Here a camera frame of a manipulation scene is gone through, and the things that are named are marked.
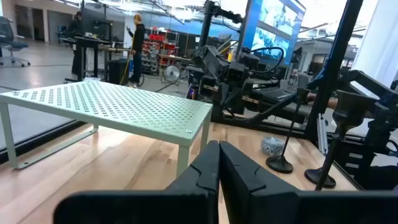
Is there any black monitor stand pole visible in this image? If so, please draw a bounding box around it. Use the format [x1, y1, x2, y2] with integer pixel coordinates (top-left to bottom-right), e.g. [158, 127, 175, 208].
[198, 0, 244, 50]

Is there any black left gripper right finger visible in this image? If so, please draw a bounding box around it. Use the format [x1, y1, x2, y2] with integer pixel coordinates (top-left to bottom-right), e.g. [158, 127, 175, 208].
[220, 141, 398, 224]

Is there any black operator desk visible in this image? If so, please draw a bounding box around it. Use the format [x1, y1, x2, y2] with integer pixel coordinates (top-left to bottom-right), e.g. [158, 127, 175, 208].
[242, 77, 313, 124]

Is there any pale green perforated metal shelf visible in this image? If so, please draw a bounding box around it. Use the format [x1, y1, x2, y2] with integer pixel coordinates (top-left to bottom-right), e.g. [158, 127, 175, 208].
[0, 80, 214, 179]

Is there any black keyboard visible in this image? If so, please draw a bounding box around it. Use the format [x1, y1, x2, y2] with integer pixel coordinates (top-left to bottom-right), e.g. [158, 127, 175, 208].
[251, 86, 298, 104]

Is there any black waste bin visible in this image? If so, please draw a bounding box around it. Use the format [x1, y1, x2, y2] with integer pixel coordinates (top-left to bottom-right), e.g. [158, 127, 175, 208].
[107, 58, 130, 86]

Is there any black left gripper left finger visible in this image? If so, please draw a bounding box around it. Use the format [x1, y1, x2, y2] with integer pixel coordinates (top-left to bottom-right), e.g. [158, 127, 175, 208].
[52, 140, 221, 224]

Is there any silver aluminium extrusion bar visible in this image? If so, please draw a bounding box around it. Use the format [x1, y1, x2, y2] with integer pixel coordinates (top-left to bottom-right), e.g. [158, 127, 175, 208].
[316, 112, 329, 156]

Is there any large blue lit monitor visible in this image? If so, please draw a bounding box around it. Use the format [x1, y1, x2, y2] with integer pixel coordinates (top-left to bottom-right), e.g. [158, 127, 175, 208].
[235, 0, 307, 67]

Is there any black computer monitor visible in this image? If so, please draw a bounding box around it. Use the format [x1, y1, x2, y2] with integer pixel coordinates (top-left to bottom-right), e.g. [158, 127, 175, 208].
[80, 6, 113, 40]

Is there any dark mesh office chair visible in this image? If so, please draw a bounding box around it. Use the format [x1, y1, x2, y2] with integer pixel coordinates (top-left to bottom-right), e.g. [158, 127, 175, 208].
[0, 16, 32, 68]

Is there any round floor fan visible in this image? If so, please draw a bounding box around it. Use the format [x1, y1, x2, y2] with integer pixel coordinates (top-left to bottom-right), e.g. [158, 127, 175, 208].
[160, 63, 183, 85]

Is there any person's hand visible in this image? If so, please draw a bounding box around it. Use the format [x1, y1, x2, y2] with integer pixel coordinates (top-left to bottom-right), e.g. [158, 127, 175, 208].
[307, 92, 339, 110]

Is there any red parts bin rack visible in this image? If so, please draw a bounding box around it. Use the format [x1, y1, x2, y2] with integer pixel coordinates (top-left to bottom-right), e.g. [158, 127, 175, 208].
[141, 27, 180, 76]

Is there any black standing desk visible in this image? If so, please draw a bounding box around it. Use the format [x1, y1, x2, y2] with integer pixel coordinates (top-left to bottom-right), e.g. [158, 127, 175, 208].
[58, 34, 113, 83]

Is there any person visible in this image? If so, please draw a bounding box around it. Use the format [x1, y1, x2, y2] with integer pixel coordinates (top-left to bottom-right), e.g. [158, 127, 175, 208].
[66, 11, 84, 76]
[125, 13, 146, 85]

